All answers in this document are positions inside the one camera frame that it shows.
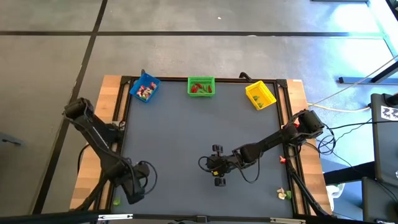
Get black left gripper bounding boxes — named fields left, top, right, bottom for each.
left=123, top=163, right=150, bottom=205

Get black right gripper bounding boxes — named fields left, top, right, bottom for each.
left=206, top=144, right=237, bottom=187

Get dark grey table mat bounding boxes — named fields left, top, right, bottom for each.
left=111, top=80, right=295, bottom=218

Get green plastic basket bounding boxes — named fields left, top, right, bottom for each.
left=187, top=77, right=216, bottom=98

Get yellow plastic basket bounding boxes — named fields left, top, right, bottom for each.
left=244, top=80, right=277, bottom=111

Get black overhead crossbar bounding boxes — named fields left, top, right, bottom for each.
left=0, top=208, right=398, bottom=224

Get blue plastic basket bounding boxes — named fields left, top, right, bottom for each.
left=129, top=72, right=162, bottom=103

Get white bin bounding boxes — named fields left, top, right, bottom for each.
left=325, top=182, right=346, bottom=213

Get black desk beam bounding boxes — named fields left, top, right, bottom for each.
left=323, top=161, right=377, bottom=185

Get grey floor stand foot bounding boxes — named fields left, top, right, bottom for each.
left=0, top=133, right=24, bottom=147

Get dark desk leg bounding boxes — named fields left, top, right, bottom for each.
left=338, top=60, right=398, bottom=85

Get grey equipment box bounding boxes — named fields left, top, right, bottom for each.
left=361, top=176, right=398, bottom=223

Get black equipment case with sticker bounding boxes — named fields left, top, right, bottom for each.
left=369, top=92, right=398, bottom=187

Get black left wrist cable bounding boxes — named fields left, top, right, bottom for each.
left=136, top=160, right=159, bottom=196

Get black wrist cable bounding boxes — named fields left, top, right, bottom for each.
left=136, top=160, right=159, bottom=196
left=198, top=154, right=262, bottom=184

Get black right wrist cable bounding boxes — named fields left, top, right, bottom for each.
left=198, top=154, right=262, bottom=184

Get silver crossbar bracket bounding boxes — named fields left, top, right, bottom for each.
left=269, top=217, right=307, bottom=224
left=97, top=213, right=134, bottom=222

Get black left base cable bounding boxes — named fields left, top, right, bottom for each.
left=76, top=142, right=91, bottom=175

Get black aluminium table frame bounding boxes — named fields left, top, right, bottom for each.
left=70, top=74, right=333, bottom=218

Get coiled black cable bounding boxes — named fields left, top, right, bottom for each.
left=316, top=132, right=337, bottom=156

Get white floor cable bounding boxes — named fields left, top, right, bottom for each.
left=307, top=102, right=371, bottom=113

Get long black cable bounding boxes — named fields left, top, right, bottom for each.
left=325, top=119, right=398, bottom=130

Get thin grey cable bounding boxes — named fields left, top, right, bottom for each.
left=310, top=55, right=398, bottom=106

